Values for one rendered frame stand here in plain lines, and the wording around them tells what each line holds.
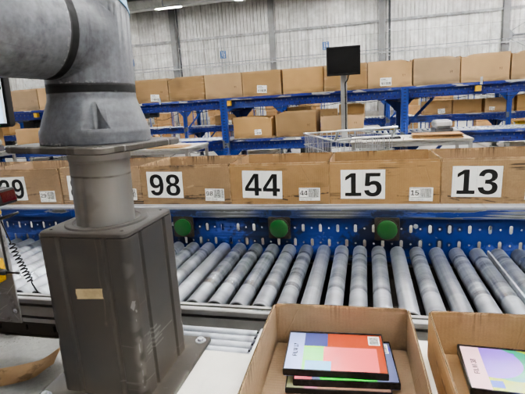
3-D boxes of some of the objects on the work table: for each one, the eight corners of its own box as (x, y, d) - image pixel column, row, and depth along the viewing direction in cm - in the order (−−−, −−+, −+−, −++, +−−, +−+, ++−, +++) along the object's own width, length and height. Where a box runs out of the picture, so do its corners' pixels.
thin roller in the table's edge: (143, 338, 103) (141, 331, 103) (253, 348, 96) (252, 340, 96) (138, 343, 101) (137, 335, 101) (251, 353, 94) (250, 345, 94)
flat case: (389, 381, 74) (389, 374, 74) (282, 376, 78) (282, 368, 78) (381, 339, 88) (381, 333, 87) (290, 336, 91) (290, 329, 91)
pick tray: (226, 499, 58) (219, 436, 56) (275, 343, 94) (273, 302, 92) (448, 531, 52) (451, 463, 49) (408, 352, 88) (409, 308, 86)
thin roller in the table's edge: (137, 345, 101) (136, 337, 100) (250, 355, 94) (249, 346, 93) (133, 349, 99) (132, 342, 98) (248, 359, 92) (247, 352, 92)
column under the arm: (158, 424, 72) (133, 240, 65) (30, 406, 79) (-4, 237, 72) (211, 341, 97) (198, 201, 90) (111, 332, 103) (91, 201, 96)
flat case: (401, 391, 74) (401, 383, 74) (292, 386, 77) (292, 379, 77) (389, 347, 87) (389, 340, 87) (297, 345, 90) (297, 338, 90)
